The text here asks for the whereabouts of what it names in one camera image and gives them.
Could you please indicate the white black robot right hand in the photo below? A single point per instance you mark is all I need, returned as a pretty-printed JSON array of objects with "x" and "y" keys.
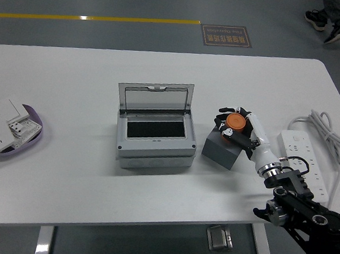
[{"x": 261, "y": 140}]

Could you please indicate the orange cylinder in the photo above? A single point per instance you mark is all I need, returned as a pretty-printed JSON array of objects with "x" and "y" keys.
[{"x": 235, "y": 122}]

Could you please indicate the grey junction box clear lid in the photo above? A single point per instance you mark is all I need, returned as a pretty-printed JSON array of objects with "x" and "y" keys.
[{"x": 155, "y": 158}]

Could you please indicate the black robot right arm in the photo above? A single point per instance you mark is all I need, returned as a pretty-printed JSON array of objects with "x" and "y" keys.
[{"x": 299, "y": 202}]

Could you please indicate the grey cube with round hole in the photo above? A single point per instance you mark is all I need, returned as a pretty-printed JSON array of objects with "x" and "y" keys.
[{"x": 218, "y": 154}]

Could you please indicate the grey metal box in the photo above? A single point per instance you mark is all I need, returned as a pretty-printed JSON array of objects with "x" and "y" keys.
[{"x": 218, "y": 238}]

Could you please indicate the white table leg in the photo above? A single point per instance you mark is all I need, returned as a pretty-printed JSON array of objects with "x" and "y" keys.
[
  {"x": 43, "y": 242},
  {"x": 263, "y": 249}
]

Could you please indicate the brown floor sign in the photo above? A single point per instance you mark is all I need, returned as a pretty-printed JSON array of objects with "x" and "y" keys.
[{"x": 226, "y": 35}]

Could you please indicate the person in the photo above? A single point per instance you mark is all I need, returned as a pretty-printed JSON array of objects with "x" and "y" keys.
[{"x": 339, "y": 28}]

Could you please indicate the yellow floor tape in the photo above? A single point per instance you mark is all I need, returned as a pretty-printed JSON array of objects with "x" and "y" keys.
[{"x": 78, "y": 17}]

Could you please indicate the purple tray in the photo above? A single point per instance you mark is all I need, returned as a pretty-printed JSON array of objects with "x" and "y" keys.
[{"x": 18, "y": 150}]

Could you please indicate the small white socket module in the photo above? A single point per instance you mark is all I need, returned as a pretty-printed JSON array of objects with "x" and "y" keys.
[{"x": 16, "y": 127}]

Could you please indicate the white switch plate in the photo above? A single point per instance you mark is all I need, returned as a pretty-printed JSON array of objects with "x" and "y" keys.
[{"x": 8, "y": 109}]

